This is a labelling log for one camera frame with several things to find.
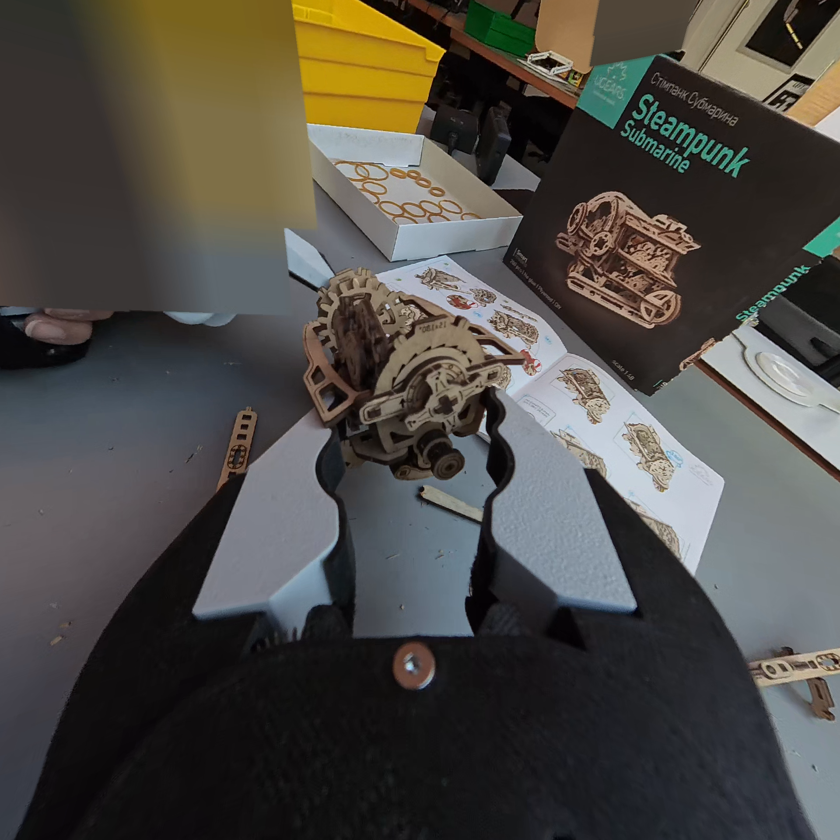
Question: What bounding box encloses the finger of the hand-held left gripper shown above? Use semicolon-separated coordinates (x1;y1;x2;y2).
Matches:
284;228;333;293

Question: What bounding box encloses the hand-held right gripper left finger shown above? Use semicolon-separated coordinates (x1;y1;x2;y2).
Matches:
190;403;358;641

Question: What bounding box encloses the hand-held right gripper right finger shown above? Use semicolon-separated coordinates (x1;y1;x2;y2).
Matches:
465;388;643;641

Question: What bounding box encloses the wooden gear cluster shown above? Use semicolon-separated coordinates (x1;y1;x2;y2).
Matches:
317;266;424;388

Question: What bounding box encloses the wooden mechanical model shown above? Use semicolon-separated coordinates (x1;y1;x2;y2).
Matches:
302;315;546;483

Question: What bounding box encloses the grey desk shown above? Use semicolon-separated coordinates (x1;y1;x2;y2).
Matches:
0;98;840;840

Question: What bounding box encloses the person's left hand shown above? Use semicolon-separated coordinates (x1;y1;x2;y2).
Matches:
25;308;114;344

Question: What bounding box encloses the perforated wooden strip part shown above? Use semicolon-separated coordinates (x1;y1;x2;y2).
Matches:
215;407;258;493
748;646;840;721

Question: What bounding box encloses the plain wooden stick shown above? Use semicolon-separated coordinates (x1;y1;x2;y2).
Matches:
419;484;487;525

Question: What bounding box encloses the open instruction booklet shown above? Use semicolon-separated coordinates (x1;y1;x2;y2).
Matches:
374;256;726;575

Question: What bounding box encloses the white cardboard tray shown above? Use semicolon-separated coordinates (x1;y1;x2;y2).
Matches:
307;123;524;262

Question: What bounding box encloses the yellow plastic bin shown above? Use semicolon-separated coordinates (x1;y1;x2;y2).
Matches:
292;0;447;132

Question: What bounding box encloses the white panel with wooden edge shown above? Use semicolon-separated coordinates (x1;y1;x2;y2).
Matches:
694;320;840;483

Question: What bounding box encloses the long wooden table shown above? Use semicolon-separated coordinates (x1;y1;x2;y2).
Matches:
407;0;584;109

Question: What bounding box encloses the black model kit box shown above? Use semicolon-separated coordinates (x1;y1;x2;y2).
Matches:
504;54;840;396

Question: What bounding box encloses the green plastic bin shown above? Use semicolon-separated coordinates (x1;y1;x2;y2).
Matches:
465;0;539;56

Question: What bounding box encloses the tan rounded board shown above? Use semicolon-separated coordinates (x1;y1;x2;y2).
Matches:
535;0;595;60

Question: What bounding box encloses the white frame part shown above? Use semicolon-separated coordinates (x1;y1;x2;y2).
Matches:
525;51;575;81

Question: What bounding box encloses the black wall poster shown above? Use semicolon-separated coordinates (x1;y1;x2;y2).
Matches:
745;0;828;67

